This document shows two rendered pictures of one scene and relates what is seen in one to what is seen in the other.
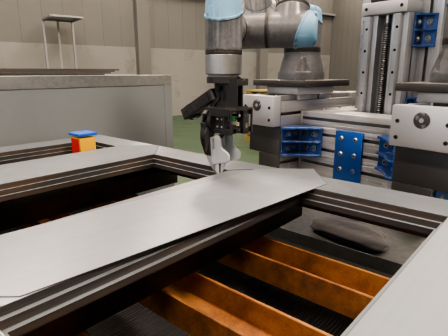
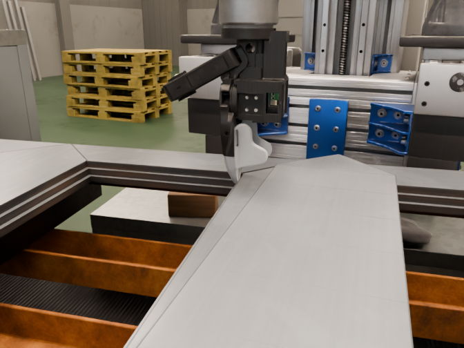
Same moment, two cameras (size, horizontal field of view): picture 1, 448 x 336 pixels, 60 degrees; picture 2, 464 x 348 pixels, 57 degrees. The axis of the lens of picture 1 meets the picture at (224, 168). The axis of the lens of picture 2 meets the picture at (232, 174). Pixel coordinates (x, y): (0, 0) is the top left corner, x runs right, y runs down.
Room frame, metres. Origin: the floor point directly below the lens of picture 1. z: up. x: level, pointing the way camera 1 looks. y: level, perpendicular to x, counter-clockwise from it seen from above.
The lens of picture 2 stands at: (0.33, 0.28, 1.05)
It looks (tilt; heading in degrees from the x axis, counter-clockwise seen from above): 19 degrees down; 333
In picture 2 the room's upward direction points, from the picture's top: straight up
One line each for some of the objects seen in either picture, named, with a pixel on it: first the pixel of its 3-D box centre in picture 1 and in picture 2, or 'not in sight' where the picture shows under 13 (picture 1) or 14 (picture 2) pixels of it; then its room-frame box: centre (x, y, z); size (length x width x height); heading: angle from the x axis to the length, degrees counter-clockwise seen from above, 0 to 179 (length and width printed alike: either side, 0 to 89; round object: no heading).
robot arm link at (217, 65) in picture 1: (224, 66); (248, 11); (0.83, 0.00, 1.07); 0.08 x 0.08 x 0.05
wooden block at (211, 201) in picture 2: not in sight; (193, 200); (1.10, -0.03, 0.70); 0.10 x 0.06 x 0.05; 59
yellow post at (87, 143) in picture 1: (85, 167); not in sight; (1.15, 0.42, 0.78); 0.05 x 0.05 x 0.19; 49
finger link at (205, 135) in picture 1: (210, 134); (230, 123); (0.82, 0.03, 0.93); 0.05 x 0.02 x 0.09; 139
